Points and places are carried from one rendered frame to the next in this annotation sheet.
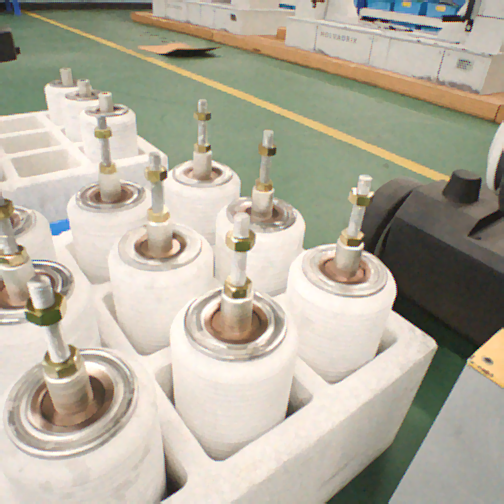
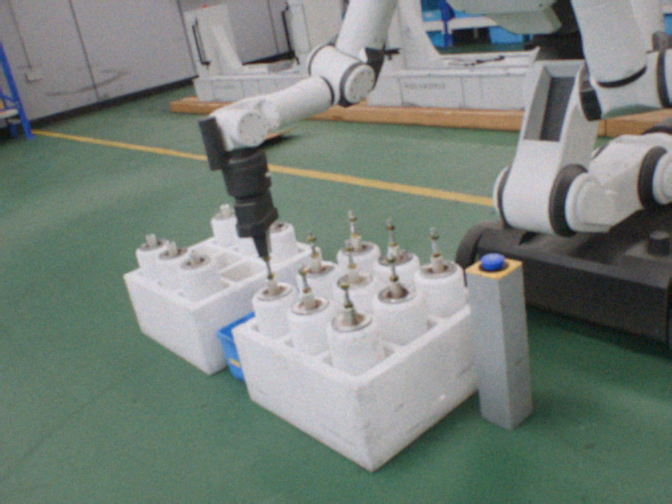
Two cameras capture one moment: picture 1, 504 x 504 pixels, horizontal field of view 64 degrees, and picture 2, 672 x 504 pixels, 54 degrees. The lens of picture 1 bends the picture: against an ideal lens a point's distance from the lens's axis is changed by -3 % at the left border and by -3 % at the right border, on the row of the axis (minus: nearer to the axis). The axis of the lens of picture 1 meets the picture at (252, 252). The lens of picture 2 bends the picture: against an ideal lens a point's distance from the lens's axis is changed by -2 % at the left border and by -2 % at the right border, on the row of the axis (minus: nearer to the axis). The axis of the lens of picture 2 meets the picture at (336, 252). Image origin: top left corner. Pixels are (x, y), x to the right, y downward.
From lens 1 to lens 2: 98 cm
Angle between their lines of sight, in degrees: 13
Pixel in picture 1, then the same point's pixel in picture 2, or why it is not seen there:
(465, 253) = (519, 255)
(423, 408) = not seen: hidden behind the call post
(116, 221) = (327, 279)
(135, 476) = (377, 340)
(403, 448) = not seen: hidden behind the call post
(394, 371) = not seen: hidden behind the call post
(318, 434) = (441, 331)
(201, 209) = (362, 267)
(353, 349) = (450, 301)
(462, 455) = (477, 303)
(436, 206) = (499, 234)
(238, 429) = (408, 334)
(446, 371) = (537, 333)
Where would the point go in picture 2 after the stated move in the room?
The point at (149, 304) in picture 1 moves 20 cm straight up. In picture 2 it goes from (358, 304) to (340, 209)
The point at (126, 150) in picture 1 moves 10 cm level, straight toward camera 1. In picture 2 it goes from (292, 251) to (304, 263)
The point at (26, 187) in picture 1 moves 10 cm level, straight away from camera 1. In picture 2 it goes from (244, 286) to (227, 276)
